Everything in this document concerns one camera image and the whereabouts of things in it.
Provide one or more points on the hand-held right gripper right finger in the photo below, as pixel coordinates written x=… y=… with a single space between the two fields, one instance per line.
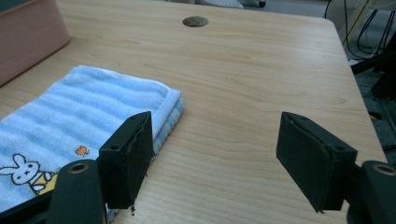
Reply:
x=311 y=161

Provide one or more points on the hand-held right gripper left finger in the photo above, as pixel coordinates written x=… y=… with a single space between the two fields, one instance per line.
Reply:
x=124 y=165

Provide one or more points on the blue striped towel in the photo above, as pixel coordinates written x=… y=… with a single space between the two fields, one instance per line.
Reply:
x=71 y=118

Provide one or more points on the black metal stand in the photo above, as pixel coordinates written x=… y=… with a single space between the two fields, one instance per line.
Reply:
x=379 y=77

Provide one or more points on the brown cardboard box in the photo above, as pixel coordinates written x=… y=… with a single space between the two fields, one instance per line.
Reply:
x=28 y=37

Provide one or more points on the white object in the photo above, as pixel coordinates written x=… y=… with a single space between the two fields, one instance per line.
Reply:
x=224 y=3

